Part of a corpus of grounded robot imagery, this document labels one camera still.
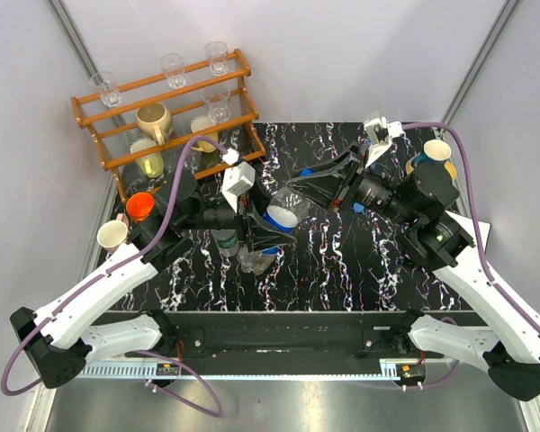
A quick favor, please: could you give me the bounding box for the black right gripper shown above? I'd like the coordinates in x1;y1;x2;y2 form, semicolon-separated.
286;140;419;226

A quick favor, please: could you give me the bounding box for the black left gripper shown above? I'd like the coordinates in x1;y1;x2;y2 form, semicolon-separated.
180;175;298;251

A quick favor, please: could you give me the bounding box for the Pepsi bottle blue cap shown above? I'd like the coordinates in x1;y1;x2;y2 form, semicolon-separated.
236;186;314;275

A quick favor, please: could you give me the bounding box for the dark blue Pepsi cap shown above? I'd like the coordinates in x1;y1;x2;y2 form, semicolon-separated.
299;168;313;177

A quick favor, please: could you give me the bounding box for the green label water bottle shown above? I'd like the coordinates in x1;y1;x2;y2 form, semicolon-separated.
211;229;239;257

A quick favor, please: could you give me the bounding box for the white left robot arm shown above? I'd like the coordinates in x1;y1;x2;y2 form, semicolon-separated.
10;169;297;389

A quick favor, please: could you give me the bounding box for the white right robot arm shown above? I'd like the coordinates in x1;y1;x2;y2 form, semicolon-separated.
288;153;540;401

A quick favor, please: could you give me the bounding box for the blue cup white inside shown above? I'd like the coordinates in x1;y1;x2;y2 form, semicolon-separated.
410;139;452;168

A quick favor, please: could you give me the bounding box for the yellow mug on shelf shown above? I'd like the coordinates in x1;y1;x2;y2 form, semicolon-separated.
191;116;218;153

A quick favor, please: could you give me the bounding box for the clear glass middle shelf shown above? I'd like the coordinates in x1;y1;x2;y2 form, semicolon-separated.
202;86;230;124

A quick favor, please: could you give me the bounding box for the pale green mug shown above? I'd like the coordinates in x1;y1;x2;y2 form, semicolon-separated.
130;138;164;178

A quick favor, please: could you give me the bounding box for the yellow saucer plate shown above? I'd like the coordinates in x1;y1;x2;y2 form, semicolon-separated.
405;160;457;180

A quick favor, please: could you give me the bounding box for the orange mug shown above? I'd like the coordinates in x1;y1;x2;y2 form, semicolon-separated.
125;192;155;223

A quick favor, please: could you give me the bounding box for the wooden three-tier shelf rack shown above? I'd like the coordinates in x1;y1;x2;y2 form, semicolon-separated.
70;49;266;202

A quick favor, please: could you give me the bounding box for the beige ceramic mug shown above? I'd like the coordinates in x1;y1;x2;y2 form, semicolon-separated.
136;103;173;146

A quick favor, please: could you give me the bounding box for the pink mug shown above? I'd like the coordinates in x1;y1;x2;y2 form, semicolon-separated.
96;213;130;255

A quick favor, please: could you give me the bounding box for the clear glass top right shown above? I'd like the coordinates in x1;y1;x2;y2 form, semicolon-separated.
204;40;229;77

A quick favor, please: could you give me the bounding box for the clear glass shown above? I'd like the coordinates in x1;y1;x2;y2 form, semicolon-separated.
89;71;122;108
160;53;186;89
204;40;229;77

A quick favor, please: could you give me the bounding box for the clear glass top middle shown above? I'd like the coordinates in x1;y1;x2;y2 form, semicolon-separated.
160;53;186;89

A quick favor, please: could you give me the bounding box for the clear glass top left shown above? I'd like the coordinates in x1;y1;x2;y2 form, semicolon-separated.
89;71;122;108

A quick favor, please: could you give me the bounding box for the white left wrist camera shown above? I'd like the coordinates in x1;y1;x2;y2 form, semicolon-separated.
221;148;256;210

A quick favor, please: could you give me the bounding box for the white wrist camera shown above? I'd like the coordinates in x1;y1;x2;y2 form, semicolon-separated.
364;117;404;167
221;148;256;210

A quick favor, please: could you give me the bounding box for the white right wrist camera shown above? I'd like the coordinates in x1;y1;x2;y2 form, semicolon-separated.
364;117;404;167

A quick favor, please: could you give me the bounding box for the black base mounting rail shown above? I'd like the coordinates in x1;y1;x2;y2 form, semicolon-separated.
94;310;446;377

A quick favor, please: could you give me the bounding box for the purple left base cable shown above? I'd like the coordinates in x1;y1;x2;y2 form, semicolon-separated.
137;350;224;419

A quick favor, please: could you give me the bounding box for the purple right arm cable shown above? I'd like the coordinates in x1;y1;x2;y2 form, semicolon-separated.
402;121;540;397

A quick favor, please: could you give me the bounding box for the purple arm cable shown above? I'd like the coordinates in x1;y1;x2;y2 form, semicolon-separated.
402;121;540;397
0;136;235;397

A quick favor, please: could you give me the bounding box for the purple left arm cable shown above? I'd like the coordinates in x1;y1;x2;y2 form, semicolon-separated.
0;136;235;397

